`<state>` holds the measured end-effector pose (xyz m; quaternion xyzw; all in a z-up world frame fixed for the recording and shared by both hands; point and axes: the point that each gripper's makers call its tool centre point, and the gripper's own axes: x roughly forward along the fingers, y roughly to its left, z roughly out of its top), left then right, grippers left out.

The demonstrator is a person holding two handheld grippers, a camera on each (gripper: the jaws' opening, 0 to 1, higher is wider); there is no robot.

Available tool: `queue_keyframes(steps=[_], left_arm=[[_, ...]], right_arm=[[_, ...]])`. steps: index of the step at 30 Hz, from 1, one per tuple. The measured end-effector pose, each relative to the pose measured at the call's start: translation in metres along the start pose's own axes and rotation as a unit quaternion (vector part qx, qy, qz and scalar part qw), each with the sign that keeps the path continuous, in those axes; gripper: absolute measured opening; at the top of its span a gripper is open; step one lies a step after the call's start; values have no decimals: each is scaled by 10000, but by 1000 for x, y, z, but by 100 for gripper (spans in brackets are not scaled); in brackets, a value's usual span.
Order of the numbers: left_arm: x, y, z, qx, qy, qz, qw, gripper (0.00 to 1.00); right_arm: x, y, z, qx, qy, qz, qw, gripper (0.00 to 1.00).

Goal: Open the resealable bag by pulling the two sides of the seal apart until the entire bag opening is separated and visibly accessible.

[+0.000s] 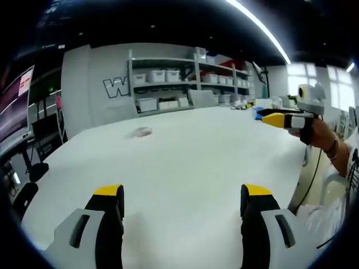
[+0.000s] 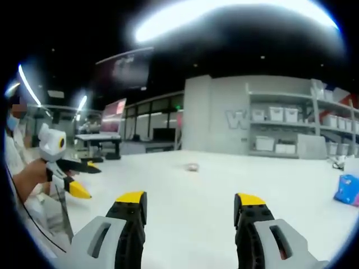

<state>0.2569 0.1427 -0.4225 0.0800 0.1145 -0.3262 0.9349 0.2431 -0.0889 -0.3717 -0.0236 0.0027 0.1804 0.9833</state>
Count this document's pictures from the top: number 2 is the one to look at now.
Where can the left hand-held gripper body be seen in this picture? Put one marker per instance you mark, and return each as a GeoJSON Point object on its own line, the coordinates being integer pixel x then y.
{"type": "Point", "coordinates": [49, 145]}

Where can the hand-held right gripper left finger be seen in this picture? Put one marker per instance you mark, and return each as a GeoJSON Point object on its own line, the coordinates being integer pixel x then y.
{"type": "Point", "coordinates": [112, 241]}

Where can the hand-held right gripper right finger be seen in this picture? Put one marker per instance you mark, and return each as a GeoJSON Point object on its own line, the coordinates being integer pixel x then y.
{"type": "Point", "coordinates": [261, 243]}

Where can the small clear resealable bag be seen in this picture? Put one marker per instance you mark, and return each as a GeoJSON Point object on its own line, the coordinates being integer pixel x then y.
{"type": "Point", "coordinates": [192, 167]}

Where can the person's left hand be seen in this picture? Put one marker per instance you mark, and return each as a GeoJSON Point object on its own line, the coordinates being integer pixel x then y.
{"type": "Point", "coordinates": [37, 173]}

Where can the white table with black legs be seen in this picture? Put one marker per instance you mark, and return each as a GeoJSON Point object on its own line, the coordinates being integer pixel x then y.
{"type": "Point", "coordinates": [96, 137]}

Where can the person's white clothed torso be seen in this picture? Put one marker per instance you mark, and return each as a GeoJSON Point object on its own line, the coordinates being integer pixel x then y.
{"type": "Point", "coordinates": [15, 152]}

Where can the person's blue face mask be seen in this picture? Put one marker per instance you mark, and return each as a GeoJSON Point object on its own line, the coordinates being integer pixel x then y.
{"type": "Point", "coordinates": [12, 123]}

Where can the ceiling light bar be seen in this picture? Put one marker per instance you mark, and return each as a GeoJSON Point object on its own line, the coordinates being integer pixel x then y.
{"type": "Point", "coordinates": [82, 103]}
{"type": "Point", "coordinates": [28, 84]}

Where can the red display panel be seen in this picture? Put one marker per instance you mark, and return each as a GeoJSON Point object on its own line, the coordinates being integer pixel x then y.
{"type": "Point", "coordinates": [112, 117]}

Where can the grey counter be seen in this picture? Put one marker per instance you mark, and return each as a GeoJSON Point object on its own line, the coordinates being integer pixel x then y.
{"type": "Point", "coordinates": [146, 147]}

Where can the black monitor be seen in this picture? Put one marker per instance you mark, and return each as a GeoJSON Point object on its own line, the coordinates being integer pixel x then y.
{"type": "Point", "coordinates": [164, 134]}

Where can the blue printed packet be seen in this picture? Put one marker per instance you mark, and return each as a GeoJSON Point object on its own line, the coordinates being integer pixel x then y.
{"type": "Point", "coordinates": [347, 192]}

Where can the dark hanging screen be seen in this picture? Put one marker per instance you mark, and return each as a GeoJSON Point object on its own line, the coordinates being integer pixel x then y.
{"type": "Point", "coordinates": [126, 70]}

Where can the small white crumpled item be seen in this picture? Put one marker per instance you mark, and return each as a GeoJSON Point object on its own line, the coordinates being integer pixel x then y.
{"type": "Point", "coordinates": [338, 163]}

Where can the grey shelving unit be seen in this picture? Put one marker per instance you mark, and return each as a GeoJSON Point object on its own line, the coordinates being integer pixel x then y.
{"type": "Point", "coordinates": [280, 123]}

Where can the row of white storage bins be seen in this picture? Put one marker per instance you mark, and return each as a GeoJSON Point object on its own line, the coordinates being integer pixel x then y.
{"type": "Point", "coordinates": [283, 114]}

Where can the long ceiling light strip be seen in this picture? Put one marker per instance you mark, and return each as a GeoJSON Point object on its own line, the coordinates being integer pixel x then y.
{"type": "Point", "coordinates": [224, 18]}

